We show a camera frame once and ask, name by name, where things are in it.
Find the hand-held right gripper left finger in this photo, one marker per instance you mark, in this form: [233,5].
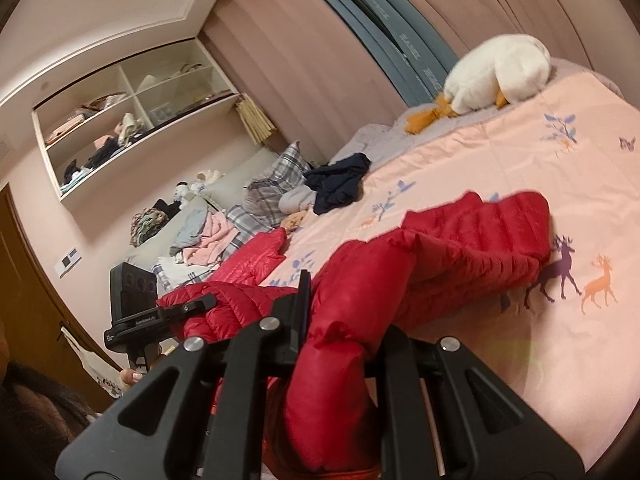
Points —
[301,320]

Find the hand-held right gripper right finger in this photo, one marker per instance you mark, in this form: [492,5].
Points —
[400,360]

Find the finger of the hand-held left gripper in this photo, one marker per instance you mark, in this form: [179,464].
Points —
[195,304]

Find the dark red puffer jacket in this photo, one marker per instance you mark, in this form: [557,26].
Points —
[380,285]

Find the pink clothes pile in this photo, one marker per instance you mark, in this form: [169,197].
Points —
[215,240]

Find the folded clothes stack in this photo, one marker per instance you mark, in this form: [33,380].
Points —
[100,152]

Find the person's left hand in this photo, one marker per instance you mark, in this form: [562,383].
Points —
[131,376]

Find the white striped cloth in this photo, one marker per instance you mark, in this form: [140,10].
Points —
[180,272]

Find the coral red puffer jacket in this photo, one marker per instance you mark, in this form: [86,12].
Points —
[250,257]

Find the white tote bag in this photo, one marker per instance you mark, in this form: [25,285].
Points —
[95,365]

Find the floral bag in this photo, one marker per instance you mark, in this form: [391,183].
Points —
[147,226]

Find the brown wooden door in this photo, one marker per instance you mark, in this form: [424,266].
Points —
[30,285]

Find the grey plaid pillow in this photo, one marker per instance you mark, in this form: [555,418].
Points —
[250,210]

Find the black and white plush dog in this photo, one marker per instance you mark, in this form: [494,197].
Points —
[182,194]

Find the light grey garment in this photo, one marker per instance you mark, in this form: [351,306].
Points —
[295,200]

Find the cream plush toy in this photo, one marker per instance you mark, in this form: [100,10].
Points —
[210,176]

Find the navy blue garment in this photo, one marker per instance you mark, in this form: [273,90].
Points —
[335,180]

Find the person's dark hair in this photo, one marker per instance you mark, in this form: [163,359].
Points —
[30,405]

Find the plaid shirt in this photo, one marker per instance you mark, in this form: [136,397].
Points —
[287,165]

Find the tan bamboo bundle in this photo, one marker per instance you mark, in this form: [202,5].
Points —
[255,120]

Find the beige curtain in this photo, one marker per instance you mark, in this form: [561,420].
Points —
[300,85]

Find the white goose plush toy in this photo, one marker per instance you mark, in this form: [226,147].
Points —
[495,70]

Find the white wall switch panel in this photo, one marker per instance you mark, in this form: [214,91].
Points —
[68,261]

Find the white wall shelf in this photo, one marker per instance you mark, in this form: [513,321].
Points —
[135,110]

